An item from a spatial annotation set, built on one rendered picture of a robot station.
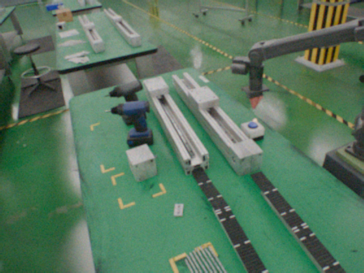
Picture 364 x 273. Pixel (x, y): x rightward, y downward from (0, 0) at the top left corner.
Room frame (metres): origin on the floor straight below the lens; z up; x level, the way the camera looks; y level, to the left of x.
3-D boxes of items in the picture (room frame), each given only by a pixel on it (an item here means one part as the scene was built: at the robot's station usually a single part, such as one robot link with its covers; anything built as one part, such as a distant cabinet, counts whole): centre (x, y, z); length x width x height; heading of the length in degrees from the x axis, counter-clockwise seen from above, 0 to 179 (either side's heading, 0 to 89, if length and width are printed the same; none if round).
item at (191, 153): (1.20, 0.05, 0.82); 0.80 x 0.10 x 0.09; 15
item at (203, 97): (1.25, -0.13, 0.87); 0.16 x 0.11 x 0.07; 15
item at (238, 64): (1.03, -0.29, 1.15); 0.12 x 0.09 x 0.12; 58
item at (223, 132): (1.25, -0.13, 0.82); 0.80 x 0.10 x 0.09; 15
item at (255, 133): (1.01, -0.32, 0.81); 0.10 x 0.08 x 0.06; 105
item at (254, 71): (1.01, -0.32, 1.11); 0.07 x 0.06 x 0.07; 58
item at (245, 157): (0.82, -0.26, 0.83); 0.12 x 0.09 x 0.10; 105
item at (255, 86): (1.01, -0.33, 1.05); 0.10 x 0.07 x 0.07; 105
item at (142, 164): (0.86, 0.16, 0.83); 0.11 x 0.10 x 0.10; 111
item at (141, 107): (1.06, 0.23, 0.89); 0.20 x 0.08 x 0.22; 90
